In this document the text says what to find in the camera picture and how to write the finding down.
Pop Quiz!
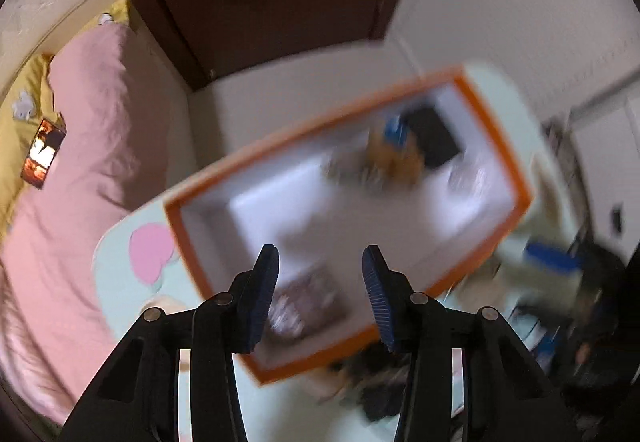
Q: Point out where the brown drink carton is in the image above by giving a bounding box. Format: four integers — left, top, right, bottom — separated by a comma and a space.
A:
265, 267, 351, 348

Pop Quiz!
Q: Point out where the pink blanket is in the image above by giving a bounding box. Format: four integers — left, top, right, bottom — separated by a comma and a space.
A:
0, 22, 191, 423

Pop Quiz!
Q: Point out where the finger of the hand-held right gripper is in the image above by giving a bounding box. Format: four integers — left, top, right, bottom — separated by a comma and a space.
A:
522, 242, 583, 278

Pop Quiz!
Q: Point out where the white cabinet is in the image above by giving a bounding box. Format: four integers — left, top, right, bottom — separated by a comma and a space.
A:
570, 92, 640, 253

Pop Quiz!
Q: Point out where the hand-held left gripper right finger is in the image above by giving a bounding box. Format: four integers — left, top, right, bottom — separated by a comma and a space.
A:
361, 244, 583, 442

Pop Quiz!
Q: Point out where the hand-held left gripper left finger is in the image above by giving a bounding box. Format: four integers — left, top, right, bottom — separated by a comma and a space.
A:
60, 244, 281, 442

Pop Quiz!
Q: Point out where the dark shiny pouch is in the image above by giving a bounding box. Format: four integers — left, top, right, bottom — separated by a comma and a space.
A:
407, 107, 463, 170

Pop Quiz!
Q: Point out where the small blue item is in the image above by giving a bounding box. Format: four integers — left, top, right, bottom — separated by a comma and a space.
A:
382, 117, 408, 145

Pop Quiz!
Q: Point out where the orange-brown item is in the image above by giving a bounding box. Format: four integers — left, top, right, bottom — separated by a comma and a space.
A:
365, 127, 426, 185

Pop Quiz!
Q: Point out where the black lace-trimmed cloth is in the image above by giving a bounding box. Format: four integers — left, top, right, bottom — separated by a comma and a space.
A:
330, 347, 416, 423

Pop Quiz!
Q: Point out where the orange cardboard box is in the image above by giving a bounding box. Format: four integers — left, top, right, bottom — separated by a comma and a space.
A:
164, 64, 536, 388

